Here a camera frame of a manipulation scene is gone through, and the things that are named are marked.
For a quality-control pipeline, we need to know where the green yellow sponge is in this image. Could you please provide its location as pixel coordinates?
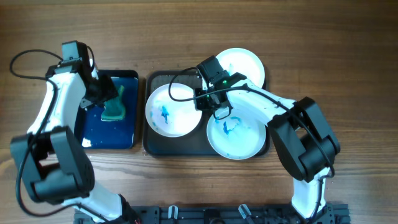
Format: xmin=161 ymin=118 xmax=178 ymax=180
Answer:
xmin=101 ymin=85 xmax=126 ymax=121

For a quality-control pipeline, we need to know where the white plate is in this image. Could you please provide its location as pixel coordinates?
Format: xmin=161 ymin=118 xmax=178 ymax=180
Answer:
xmin=216 ymin=48 xmax=266 ymax=90
xmin=206 ymin=108 xmax=267 ymax=160
xmin=145 ymin=83 xmax=202 ymax=138

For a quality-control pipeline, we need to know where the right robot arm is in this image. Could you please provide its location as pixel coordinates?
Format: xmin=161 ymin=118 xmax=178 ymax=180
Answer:
xmin=194 ymin=56 xmax=340 ymax=223

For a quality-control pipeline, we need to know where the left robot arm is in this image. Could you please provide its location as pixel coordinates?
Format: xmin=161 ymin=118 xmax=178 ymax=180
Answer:
xmin=10 ymin=40 xmax=140 ymax=223

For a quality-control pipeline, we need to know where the blue water tray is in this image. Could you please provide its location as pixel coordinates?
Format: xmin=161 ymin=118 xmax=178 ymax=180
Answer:
xmin=74 ymin=70 xmax=139 ymax=149

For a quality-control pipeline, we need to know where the dark grey serving tray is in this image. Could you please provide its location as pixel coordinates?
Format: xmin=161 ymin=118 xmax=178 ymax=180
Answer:
xmin=142 ymin=70 xmax=271 ymax=157

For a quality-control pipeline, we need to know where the black mounting rail base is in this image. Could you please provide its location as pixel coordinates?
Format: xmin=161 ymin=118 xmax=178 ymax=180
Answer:
xmin=73 ymin=203 xmax=351 ymax=224

